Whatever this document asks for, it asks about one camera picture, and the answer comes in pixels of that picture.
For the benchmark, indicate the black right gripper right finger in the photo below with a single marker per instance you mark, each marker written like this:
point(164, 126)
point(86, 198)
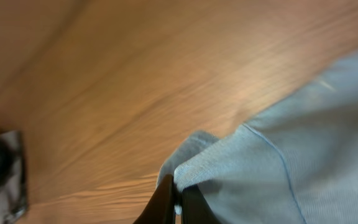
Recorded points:
point(195, 209)

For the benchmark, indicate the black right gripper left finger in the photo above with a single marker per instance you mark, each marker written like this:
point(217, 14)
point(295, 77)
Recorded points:
point(161, 206)

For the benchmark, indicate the light blue printed t-shirt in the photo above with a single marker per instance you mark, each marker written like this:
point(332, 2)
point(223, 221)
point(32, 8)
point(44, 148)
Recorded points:
point(295, 162)

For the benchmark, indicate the folded grey garment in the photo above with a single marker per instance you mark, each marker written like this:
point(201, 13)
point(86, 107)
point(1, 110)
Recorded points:
point(13, 191)

